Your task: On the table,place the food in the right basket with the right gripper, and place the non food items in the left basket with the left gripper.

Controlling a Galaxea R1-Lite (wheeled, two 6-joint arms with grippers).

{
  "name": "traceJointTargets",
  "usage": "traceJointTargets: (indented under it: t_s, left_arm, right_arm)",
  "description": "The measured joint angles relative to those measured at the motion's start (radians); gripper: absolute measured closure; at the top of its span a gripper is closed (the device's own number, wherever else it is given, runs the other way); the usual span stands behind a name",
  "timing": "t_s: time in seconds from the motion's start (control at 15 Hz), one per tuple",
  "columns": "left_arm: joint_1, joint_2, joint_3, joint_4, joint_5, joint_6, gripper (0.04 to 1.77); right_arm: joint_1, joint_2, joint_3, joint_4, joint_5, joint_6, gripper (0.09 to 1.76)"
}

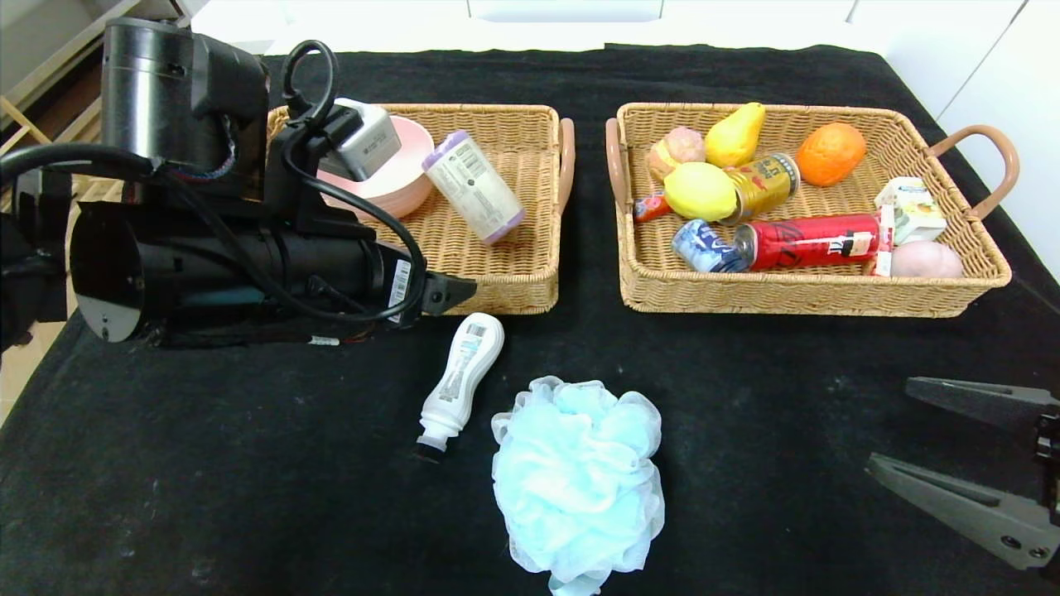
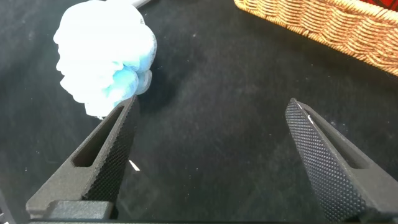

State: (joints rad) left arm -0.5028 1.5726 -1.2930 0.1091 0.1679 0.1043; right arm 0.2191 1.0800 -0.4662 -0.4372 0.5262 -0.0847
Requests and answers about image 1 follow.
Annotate yellow lemon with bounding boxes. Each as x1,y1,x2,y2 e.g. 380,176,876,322
663,161,740,223

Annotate grey brown low cabinet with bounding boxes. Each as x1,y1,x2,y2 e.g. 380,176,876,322
0,0,193,113

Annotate wicker basket with brown handles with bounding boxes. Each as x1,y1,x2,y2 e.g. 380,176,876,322
605,101,1021,320
265,103,577,317

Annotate blue soda can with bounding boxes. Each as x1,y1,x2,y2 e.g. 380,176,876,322
671,217,751,274

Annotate white milk carton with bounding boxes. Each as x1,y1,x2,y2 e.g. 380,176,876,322
874,175,948,247

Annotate dark table cloth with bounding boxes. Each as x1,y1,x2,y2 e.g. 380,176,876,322
0,43,1060,596

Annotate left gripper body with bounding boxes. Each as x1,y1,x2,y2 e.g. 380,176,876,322
300,235,428,328

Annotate pink beige bun toy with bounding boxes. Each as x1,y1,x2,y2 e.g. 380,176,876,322
647,126,707,184

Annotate white cabinet doors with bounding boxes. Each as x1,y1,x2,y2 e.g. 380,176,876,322
851,0,1060,281

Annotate pale pink egg toy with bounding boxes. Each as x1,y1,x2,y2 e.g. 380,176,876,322
889,239,966,278

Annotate pink bowl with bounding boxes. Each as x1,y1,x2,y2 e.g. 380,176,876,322
318,115,436,221

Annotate light wooden rack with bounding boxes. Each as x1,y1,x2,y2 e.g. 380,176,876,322
0,94,105,204

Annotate black camera cable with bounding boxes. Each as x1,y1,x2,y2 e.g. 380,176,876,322
0,39,428,326

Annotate white bottle with brush tip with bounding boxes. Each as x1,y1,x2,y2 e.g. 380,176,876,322
414,311,507,464

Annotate orange fruit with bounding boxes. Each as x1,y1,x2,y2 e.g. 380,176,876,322
795,121,869,188

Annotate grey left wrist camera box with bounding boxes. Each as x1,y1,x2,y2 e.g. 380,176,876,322
318,99,403,184

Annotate light blue bath loofah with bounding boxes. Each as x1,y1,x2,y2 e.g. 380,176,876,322
490,376,667,596

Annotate purple garbage bag roll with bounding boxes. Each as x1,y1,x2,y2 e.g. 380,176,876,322
421,129,527,248

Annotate red soda can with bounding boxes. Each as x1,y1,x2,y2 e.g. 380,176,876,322
735,213,884,273

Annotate red blue candy stick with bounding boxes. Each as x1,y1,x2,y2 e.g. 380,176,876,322
633,190,674,225

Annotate yellow pear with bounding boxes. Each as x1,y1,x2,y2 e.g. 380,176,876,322
704,101,768,170

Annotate gold drink can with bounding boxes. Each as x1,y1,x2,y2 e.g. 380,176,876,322
724,152,802,226

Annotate white desk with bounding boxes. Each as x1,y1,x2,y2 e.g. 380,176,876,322
190,0,880,95

